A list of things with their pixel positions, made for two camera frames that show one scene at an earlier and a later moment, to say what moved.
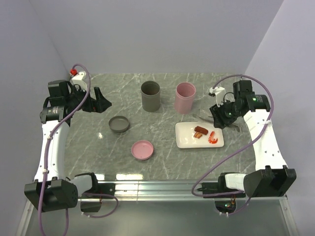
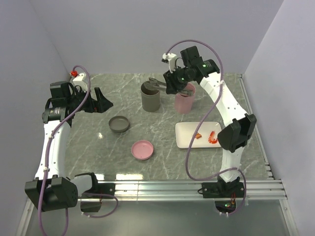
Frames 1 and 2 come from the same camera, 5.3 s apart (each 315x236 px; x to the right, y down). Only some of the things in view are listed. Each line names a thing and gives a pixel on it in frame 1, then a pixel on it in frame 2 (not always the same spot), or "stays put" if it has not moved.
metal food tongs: x=203 y=115 to x=154 y=84
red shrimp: x=211 y=139 stays put
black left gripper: x=98 y=105 stays put
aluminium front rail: x=170 y=191 stays put
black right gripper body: x=228 y=112 to x=179 y=77
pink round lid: x=142 y=150 stays put
